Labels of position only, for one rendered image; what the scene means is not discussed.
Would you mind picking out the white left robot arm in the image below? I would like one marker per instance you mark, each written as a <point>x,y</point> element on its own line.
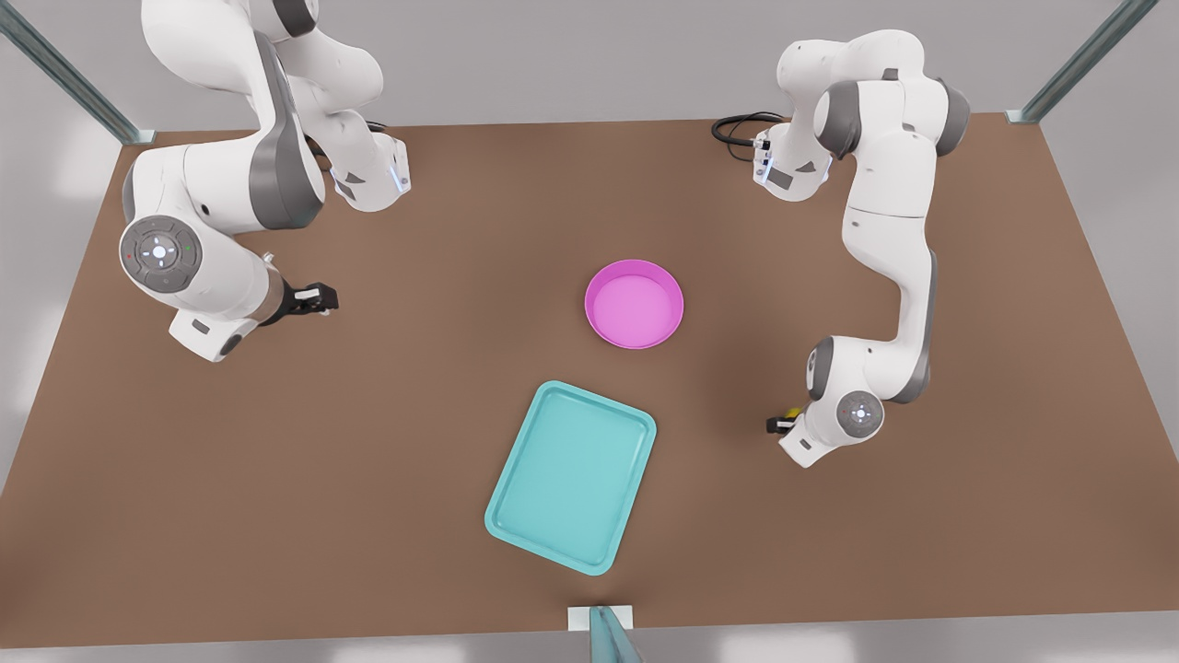
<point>889,184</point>

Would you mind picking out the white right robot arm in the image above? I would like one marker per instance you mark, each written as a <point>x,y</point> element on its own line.
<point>221,175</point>

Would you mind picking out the pink round plate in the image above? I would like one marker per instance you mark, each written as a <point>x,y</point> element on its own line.
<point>635,306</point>

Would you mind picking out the teal rectangular tray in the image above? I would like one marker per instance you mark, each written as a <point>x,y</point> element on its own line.
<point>571,479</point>

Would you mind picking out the silver frame post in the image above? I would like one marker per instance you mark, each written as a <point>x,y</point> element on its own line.
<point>1078,64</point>
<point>608,635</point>
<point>69,74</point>

